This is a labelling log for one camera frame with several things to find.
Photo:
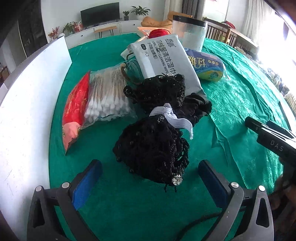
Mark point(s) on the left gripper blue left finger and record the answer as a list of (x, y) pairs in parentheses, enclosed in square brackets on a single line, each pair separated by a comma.
[(83, 183)]

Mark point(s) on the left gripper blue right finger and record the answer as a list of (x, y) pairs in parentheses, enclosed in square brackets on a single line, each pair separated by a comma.
[(216, 184)]

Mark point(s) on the person right hand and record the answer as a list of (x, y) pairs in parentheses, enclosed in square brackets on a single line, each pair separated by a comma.
[(282, 203)]

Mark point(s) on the green satin tablecloth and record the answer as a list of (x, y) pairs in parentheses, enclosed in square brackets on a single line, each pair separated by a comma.
[(150, 188)]

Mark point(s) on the red and pink packet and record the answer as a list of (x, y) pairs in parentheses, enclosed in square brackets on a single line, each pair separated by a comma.
[(73, 114)]

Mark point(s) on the black crochet bag with rhinestone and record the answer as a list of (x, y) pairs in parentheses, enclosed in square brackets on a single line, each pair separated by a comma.
[(155, 150)]

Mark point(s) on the black folded cloth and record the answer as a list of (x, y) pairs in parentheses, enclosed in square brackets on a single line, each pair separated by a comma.
[(194, 107)]

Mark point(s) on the cotton swabs bag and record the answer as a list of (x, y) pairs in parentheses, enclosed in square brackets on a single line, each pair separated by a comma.
[(106, 99)]

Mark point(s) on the white cardboard storage box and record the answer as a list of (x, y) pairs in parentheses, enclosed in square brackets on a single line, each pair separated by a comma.
[(26, 118)]

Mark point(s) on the white sheer curtain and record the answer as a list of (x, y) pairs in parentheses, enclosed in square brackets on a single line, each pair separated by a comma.
[(257, 22)]

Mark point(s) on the teal face mask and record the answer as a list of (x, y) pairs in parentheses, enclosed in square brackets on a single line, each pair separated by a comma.
[(132, 72)]

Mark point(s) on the clear jar black lid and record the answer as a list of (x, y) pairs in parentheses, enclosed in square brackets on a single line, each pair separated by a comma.
[(191, 32)]

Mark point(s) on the grey wet wipes pack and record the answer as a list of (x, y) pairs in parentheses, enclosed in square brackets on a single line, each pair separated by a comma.
[(166, 55)]

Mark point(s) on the grey curtain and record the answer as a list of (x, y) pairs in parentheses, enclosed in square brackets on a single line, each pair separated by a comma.
[(193, 8)]

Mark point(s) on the red yarn ball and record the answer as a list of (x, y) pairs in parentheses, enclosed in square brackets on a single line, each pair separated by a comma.
[(158, 33)]

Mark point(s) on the red flower arrangement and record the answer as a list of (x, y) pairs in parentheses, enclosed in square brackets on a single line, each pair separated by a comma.
[(69, 29)]

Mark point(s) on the small wooden bench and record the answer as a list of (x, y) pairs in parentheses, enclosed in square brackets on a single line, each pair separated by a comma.
[(100, 31)]

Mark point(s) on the orange book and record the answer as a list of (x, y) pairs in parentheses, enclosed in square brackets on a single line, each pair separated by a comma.
[(144, 31)]

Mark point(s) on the white tv cabinet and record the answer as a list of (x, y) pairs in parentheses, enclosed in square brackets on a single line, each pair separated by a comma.
[(87, 35)]

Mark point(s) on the dark display cabinet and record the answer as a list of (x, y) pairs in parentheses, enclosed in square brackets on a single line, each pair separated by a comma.
[(30, 25)]

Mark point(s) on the small potted plant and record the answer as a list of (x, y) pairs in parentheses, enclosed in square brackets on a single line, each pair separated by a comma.
[(126, 15)]

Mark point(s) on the black television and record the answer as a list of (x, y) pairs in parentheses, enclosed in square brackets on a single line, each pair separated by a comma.
[(100, 14)]

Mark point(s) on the potted green plant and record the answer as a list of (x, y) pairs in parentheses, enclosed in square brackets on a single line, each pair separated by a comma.
[(140, 12)]

